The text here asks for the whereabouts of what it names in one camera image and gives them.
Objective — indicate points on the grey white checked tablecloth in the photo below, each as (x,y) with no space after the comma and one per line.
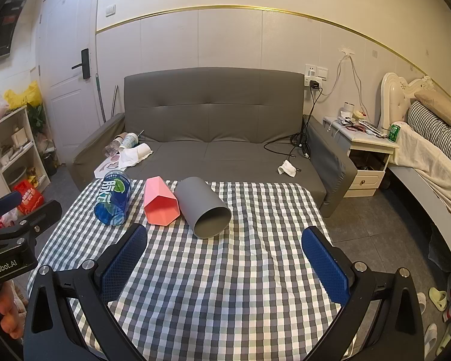
(225,289)

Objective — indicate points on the pale green slipper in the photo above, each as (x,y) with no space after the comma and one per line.
(445,336)

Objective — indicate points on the grey bed frame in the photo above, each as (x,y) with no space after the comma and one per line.
(413,191)

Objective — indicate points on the person's left hand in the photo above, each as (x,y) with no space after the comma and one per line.
(9,312)

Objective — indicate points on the white bed headboard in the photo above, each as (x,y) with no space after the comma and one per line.
(392,97)

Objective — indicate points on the pink faceted cup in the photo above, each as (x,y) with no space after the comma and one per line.
(159,205)

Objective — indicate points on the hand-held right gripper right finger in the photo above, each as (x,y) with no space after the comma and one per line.
(325,261)

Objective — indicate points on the black door lock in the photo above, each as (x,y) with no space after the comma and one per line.
(85,63)

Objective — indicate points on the black television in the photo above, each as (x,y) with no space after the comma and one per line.
(2,26)

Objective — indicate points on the black bin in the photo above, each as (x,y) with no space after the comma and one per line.
(49,164)

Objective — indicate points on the white slipper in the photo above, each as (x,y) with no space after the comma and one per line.
(421,302)
(430,338)

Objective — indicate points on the green plant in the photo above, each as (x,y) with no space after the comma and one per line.
(37,118)

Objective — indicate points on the beige pillow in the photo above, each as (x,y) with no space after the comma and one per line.
(441,107)

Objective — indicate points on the white wall socket panel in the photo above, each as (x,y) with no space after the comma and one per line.
(315,72)

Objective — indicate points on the red bag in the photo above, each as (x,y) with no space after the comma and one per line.
(29,197)

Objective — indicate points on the grey sofa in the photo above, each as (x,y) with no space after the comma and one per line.
(210,105)

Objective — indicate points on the pink patterned flat box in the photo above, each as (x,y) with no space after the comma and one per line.
(106,167)

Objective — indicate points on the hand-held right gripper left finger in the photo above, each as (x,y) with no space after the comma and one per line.
(122,259)

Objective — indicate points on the white door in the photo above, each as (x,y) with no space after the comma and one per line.
(65,112)

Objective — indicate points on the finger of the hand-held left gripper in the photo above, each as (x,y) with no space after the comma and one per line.
(45,214)
(2,207)

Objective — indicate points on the yellow plastic bag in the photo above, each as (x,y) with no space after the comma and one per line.
(20,97)

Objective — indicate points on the black charger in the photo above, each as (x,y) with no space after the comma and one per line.
(315,84)

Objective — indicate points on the clear plastic bottle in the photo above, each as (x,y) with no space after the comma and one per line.
(112,147)

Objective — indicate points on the white cloth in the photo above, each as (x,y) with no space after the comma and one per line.
(133,156)

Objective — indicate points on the white wall switch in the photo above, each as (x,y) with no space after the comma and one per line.
(110,10)

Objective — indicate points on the white shelf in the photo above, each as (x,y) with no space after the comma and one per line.
(17,146)

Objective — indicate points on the checked pillow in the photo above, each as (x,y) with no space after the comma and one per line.
(436,129)

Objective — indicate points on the white nightstand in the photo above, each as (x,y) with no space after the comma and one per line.
(366,158)

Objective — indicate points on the white paper cup green print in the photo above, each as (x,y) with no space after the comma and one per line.
(129,141)

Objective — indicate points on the bed with checkered pillow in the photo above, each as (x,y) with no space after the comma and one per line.
(424,161)

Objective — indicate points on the yellow-green slipper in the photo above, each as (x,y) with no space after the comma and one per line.
(438,299)

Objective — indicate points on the grey cup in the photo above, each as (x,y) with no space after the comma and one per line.
(200,200)

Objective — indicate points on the green can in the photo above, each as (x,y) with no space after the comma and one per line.
(394,133)

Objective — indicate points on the crumpled white tissue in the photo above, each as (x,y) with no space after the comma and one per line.
(287,168)

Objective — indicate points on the blue plastic bottle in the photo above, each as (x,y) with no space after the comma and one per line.
(112,200)

